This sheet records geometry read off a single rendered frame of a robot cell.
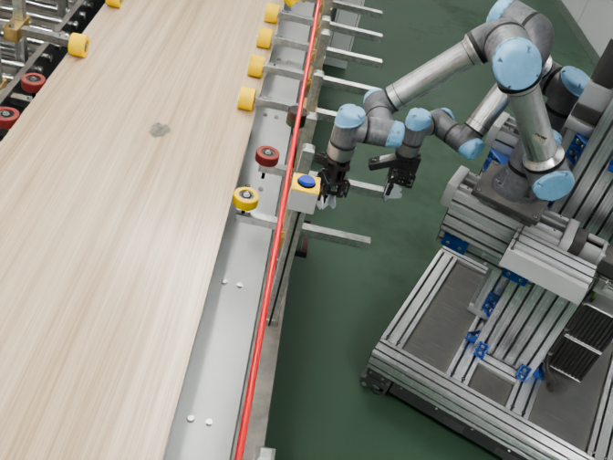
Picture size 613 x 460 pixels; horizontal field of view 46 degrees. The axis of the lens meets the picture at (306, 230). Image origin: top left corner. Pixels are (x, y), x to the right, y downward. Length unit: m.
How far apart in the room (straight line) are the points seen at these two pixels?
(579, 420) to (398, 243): 1.26
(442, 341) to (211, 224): 1.25
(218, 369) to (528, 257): 1.00
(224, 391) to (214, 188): 0.62
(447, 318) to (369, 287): 0.46
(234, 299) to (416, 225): 1.73
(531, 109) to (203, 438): 1.22
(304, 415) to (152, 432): 1.27
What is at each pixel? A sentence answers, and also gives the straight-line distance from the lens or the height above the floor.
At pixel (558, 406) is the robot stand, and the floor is 0.21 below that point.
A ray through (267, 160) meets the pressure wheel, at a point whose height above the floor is 0.90.
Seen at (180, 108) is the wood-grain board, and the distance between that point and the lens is 2.57.
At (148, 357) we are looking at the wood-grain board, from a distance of 1.75.
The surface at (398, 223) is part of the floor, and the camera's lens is 3.78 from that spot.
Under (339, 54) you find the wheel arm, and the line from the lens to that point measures 3.03.
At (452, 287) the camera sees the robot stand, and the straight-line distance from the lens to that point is 3.22.
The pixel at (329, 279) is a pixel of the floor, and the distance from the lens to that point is 3.33.
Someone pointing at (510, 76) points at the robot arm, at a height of 1.52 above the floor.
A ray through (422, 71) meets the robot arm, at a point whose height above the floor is 1.40.
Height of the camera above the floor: 2.27
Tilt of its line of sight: 40 degrees down
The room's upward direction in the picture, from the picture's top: 16 degrees clockwise
